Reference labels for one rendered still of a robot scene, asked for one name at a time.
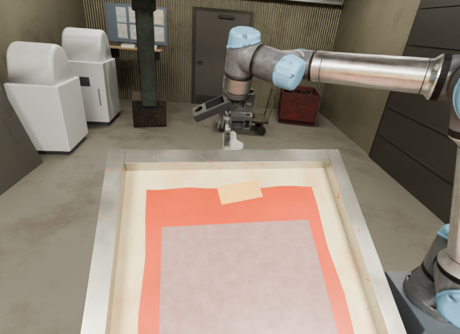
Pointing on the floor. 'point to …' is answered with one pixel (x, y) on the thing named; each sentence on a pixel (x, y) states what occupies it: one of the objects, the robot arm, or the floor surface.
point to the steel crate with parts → (298, 105)
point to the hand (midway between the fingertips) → (220, 146)
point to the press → (146, 63)
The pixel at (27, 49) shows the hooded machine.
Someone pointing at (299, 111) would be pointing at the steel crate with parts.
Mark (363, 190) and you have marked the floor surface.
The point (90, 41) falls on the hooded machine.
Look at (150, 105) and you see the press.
